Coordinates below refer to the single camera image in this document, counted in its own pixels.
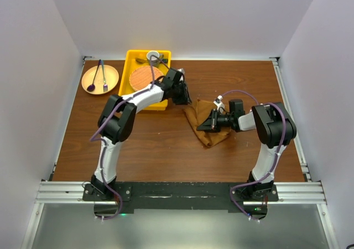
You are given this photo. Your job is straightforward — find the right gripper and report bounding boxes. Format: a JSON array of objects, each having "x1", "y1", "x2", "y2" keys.
[{"x1": 197, "y1": 109, "x2": 233, "y2": 133}]

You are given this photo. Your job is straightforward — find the orange cloth napkin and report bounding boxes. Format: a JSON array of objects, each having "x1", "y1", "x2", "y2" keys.
[{"x1": 183, "y1": 99, "x2": 232, "y2": 148}]

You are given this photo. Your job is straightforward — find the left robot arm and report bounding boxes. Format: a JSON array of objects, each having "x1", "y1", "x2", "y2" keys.
[{"x1": 90, "y1": 68, "x2": 191, "y2": 200}]

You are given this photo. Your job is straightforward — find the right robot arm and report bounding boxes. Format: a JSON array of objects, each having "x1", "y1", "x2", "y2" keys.
[{"x1": 196, "y1": 97, "x2": 297, "y2": 201}]

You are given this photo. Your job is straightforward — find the yellow plastic tray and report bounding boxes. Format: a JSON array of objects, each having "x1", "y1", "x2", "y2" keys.
[{"x1": 118, "y1": 50, "x2": 171, "y2": 111}]

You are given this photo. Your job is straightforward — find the woven orange round plate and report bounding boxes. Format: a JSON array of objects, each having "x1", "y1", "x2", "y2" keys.
[{"x1": 128, "y1": 66, "x2": 164, "y2": 91}]

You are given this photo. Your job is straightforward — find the white cup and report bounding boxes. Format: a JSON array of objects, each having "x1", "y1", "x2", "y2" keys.
[{"x1": 146, "y1": 50, "x2": 160, "y2": 67}]

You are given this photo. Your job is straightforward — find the beige round plate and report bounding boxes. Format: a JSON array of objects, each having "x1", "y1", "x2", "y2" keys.
[{"x1": 81, "y1": 65, "x2": 119, "y2": 95}]

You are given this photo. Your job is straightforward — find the iridescent metal fork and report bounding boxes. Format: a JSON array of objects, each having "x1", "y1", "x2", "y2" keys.
[{"x1": 100, "y1": 60, "x2": 108, "y2": 92}]

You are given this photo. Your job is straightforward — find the purple metal spoon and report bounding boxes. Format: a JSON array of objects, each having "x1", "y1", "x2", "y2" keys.
[{"x1": 86, "y1": 59, "x2": 102, "y2": 92}]

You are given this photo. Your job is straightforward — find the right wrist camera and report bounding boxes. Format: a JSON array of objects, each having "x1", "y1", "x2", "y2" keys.
[{"x1": 213, "y1": 95, "x2": 225, "y2": 110}]

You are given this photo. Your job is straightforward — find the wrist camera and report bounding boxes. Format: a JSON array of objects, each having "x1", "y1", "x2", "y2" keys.
[
  {"x1": 178, "y1": 68, "x2": 185, "y2": 75},
  {"x1": 213, "y1": 95, "x2": 225, "y2": 110}
]

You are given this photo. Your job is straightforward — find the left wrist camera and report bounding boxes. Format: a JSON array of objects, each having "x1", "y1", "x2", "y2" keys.
[{"x1": 178, "y1": 68, "x2": 185, "y2": 75}]

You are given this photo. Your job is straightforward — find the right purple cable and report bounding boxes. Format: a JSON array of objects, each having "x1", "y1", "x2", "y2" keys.
[{"x1": 220, "y1": 90, "x2": 288, "y2": 224}]

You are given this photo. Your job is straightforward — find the purple cable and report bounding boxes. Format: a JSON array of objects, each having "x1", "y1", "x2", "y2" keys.
[
  {"x1": 90, "y1": 55, "x2": 171, "y2": 221},
  {"x1": 220, "y1": 90, "x2": 288, "y2": 224}
]

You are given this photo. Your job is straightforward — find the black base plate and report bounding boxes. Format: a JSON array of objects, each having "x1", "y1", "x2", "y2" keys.
[{"x1": 82, "y1": 182, "x2": 279, "y2": 216}]

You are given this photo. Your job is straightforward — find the aluminium frame rail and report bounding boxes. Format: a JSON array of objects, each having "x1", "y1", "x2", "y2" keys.
[{"x1": 269, "y1": 56, "x2": 327, "y2": 205}]

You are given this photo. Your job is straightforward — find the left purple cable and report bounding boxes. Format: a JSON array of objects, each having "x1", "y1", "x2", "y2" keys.
[{"x1": 90, "y1": 55, "x2": 171, "y2": 221}]

